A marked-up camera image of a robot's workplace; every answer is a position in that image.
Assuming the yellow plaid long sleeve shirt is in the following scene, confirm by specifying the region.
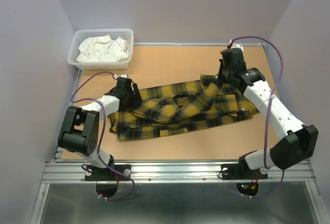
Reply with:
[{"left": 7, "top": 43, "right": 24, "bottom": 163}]
[{"left": 108, "top": 75, "right": 258, "bottom": 141}]

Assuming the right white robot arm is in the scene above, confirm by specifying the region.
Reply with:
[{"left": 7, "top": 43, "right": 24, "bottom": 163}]
[{"left": 218, "top": 47, "right": 319, "bottom": 178}]

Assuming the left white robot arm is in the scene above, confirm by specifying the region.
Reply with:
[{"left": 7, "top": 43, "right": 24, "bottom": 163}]
[{"left": 58, "top": 76, "right": 142, "bottom": 180}]

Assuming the white long sleeve shirt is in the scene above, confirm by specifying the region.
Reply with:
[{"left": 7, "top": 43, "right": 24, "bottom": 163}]
[{"left": 77, "top": 35, "right": 130, "bottom": 63}]

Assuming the white perforated plastic basket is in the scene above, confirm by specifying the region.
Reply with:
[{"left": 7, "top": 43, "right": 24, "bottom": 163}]
[{"left": 67, "top": 28, "right": 134, "bottom": 70}]

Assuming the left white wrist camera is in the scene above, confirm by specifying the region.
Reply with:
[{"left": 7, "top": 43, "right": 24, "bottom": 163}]
[{"left": 113, "top": 74, "right": 128, "bottom": 80}]

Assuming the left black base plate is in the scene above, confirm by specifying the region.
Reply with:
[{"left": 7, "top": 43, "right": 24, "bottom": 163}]
[{"left": 81, "top": 164, "right": 131, "bottom": 182}]

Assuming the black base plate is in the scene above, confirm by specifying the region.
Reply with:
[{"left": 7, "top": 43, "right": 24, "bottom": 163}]
[
  {"left": 218, "top": 164, "right": 268, "bottom": 180},
  {"left": 81, "top": 164, "right": 131, "bottom": 182}
]

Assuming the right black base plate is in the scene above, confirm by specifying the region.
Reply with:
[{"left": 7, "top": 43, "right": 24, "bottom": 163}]
[{"left": 218, "top": 164, "right": 268, "bottom": 180}]

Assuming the aluminium mounting rail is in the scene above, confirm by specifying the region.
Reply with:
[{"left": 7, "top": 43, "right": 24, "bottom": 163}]
[{"left": 41, "top": 160, "right": 316, "bottom": 184}]

